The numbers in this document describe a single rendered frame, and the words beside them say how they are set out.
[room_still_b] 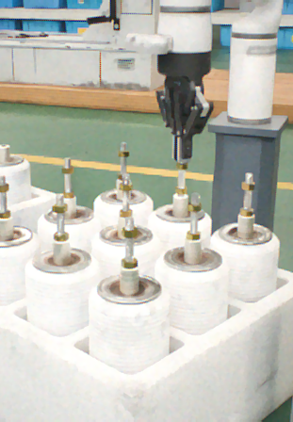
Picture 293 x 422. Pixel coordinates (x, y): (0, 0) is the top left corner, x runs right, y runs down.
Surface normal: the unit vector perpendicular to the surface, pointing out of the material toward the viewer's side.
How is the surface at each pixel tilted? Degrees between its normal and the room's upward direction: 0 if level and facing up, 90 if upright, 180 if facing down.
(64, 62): 90
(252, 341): 90
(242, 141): 90
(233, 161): 90
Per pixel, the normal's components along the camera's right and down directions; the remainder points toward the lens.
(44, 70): -0.36, 0.33
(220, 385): 0.72, 0.24
